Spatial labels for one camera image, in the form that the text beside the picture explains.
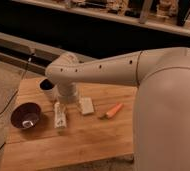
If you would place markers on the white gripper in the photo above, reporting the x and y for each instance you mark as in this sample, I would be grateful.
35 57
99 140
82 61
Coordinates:
67 93

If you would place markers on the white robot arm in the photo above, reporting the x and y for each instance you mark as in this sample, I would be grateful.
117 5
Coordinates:
161 114

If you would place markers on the dark ceramic bowl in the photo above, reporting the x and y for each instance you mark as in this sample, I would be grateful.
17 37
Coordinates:
26 115

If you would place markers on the white cup dark inside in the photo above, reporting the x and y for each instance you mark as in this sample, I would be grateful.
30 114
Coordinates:
48 89

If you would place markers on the white rectangular sponge block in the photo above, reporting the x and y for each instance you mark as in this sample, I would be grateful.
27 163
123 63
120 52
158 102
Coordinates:
86 105

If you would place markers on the wooden board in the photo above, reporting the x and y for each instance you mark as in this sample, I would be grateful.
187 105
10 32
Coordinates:
87 138

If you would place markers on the orange carrot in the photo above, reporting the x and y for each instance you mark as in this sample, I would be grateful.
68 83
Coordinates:
112 112

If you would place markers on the wooden shelf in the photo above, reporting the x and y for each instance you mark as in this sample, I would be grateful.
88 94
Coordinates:
115 10

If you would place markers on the metal rail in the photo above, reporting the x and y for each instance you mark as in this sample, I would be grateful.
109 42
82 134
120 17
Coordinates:
25 53

